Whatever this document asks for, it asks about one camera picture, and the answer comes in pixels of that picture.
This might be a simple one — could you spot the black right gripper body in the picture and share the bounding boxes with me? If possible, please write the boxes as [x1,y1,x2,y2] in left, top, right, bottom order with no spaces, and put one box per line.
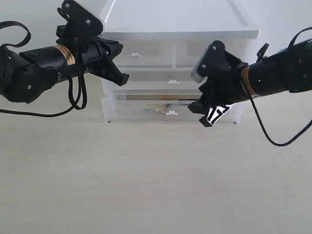
[199,73,249,105]

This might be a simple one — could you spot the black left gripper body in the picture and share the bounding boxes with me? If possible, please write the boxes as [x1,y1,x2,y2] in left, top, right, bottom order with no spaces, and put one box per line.
[82,36,110,73]

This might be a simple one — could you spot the gold keychain with black strap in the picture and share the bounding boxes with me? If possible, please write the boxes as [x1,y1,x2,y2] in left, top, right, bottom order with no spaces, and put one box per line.
[143,98,198,116]

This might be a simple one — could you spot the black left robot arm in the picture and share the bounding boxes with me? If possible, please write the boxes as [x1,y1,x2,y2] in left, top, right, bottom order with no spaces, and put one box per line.
[0,36,130,104]

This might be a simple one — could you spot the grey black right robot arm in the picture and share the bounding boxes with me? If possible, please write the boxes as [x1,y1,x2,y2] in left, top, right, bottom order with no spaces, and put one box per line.
[188,39,312,117]

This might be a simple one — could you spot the clear top left drawer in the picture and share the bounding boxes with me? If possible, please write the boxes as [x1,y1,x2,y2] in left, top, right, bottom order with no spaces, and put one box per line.
[114,40,174,69]

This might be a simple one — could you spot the white plastic drawer cabinet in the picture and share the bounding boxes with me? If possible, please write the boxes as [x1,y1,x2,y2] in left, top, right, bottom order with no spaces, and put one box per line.
[98,0,261,125]

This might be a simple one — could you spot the clear top right drawer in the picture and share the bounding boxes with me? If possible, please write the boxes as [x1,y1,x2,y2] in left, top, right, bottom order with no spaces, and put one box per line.
[175,39,248,70]

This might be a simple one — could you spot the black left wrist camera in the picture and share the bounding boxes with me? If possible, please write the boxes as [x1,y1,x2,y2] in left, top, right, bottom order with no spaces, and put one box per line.
[56,0,105,41]

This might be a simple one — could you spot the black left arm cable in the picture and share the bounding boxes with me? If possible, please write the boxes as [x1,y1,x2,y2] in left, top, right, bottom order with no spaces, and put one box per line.
[0,20,88,117]

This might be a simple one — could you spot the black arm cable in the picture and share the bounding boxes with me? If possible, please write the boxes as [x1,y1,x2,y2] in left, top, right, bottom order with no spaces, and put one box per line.
[209,26,312,147]
[0,20,88,117]

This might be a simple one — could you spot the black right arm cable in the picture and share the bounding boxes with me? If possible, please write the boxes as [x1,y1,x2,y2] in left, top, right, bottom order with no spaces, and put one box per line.
[209,26,312,147]

